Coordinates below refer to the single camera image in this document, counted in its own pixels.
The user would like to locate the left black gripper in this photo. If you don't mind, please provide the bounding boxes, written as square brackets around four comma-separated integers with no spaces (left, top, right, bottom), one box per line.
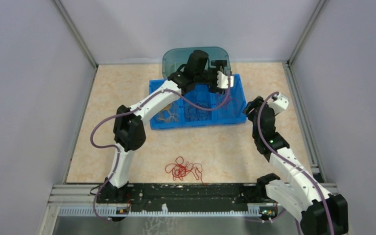
[196,60,228,94]

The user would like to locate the dark navy cable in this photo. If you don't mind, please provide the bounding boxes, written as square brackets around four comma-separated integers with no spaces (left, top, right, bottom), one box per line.
[186,102,212,123]

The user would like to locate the white cable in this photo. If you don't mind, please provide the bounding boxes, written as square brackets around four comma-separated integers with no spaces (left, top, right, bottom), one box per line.
[156,103,181,124]

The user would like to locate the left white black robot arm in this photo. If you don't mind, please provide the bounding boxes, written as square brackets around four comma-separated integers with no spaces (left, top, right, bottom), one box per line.
[90,49,234,203]

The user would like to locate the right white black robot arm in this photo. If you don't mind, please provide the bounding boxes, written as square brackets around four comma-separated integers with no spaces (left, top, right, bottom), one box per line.
[243,92,349,235]

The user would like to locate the blue three-compartment plastic bin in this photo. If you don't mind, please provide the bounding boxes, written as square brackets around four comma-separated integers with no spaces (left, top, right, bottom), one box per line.
[150,74,246,130]

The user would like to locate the teal transparent plastic tub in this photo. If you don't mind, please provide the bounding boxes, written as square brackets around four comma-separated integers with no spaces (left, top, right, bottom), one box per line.
[162,47,231,79]

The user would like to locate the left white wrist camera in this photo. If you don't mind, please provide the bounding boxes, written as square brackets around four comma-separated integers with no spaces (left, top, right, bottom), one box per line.
[217,71,235,90]

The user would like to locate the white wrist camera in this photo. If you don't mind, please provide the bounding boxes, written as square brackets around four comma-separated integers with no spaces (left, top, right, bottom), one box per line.
[217,71,235,90]
[268,92,289,116]

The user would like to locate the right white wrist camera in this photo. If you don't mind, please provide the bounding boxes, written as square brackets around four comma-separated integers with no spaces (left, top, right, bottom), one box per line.
[268,92,289,116]

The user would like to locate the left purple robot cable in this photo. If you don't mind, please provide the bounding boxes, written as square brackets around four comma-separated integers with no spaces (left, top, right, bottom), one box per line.
[90,72,233,223]

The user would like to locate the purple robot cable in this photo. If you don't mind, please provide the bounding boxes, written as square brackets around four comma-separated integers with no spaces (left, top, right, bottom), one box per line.
[90,72,233,223]
[256,91,336,235]

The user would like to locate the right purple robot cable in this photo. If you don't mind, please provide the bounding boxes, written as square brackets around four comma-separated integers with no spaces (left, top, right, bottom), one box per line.
[256,91,336,235]

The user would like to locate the right aluminium frame post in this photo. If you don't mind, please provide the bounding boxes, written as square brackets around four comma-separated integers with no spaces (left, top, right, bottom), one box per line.
[287,0,329,67]

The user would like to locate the aluminium frame post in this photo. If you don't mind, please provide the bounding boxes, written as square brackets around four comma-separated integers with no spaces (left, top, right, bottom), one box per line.
[51,0,98,69]
[287,0,329,67]

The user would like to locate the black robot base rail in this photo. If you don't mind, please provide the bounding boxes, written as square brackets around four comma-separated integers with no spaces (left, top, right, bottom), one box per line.
[97,182,287,221]

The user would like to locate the left aluminium frame post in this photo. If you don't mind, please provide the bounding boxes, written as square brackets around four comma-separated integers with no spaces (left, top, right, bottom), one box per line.
[51,0,98,69]

